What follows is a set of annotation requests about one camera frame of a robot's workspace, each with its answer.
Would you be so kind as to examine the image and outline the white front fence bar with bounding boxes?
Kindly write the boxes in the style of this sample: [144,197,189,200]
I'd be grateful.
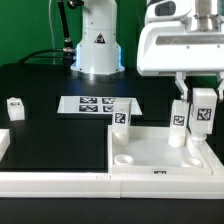
[0,172,224,199]

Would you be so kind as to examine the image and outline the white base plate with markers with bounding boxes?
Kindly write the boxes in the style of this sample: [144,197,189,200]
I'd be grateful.
[57,95,143,117]

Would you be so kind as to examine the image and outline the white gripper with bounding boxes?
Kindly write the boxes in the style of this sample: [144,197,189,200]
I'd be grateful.
[137,0,224,101]

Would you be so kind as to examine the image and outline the black cable at base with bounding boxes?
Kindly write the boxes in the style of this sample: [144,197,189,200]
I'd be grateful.
[17,46,77,66]

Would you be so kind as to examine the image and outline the white square table top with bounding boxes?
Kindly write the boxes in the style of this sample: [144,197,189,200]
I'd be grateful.
[108,126,212,176]

